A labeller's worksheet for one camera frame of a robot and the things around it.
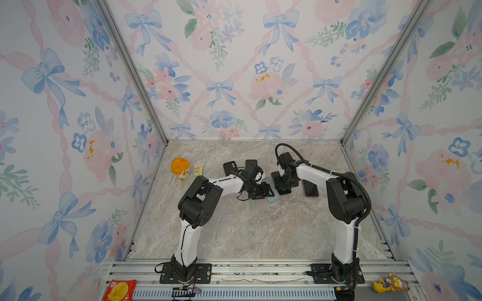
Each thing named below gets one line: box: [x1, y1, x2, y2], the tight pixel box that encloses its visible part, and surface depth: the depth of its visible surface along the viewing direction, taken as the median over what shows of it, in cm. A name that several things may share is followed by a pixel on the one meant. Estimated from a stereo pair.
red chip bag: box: [102, 279, 137, 301], surface depth 71 cm
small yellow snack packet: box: [193, 165, 204, 176], surface depth 106 cm
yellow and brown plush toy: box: [369, 272, 410, 293], surface depth 71 cm
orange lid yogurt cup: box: [170, 158, 191, 182], surface depth 97 cm
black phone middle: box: [245, 159, 258, 170], surface depth 112 cm
